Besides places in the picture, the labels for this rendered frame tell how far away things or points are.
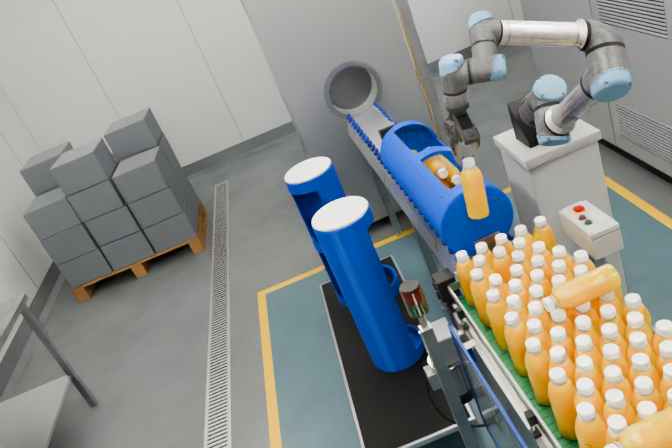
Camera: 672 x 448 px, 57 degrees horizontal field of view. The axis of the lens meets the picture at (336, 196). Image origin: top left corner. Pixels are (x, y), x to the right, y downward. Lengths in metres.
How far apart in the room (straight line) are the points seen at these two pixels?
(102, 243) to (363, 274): 3.26
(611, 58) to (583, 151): 0.65
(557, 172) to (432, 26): 5.01
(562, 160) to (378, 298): 1.04
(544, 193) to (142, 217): 3.74
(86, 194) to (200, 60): 2.34
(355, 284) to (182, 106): 4.73
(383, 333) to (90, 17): 5.14
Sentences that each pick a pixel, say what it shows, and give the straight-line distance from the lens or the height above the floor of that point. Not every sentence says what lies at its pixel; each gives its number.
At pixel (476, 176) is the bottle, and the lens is 2.06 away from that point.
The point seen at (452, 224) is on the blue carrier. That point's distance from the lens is 2.30.
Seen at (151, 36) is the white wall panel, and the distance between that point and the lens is 7.16.
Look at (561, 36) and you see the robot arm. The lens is 2.07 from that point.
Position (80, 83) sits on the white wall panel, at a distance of 7.39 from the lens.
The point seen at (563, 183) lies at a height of 0.98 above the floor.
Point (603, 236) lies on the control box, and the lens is 2.15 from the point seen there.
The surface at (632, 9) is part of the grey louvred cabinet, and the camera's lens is 3.96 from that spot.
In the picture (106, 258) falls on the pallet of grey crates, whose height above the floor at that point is 0.27.
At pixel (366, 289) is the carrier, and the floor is 0.68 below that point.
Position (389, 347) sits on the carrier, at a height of 0.32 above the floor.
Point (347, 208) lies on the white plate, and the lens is 2.87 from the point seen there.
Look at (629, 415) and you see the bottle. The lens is 1.65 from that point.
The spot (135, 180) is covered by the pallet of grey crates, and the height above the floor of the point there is 0.83.
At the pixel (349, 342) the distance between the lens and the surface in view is 3.55.
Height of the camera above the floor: 2.32
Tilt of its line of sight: 25 degrees down
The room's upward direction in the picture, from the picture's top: 23 degrees counter-clockwise
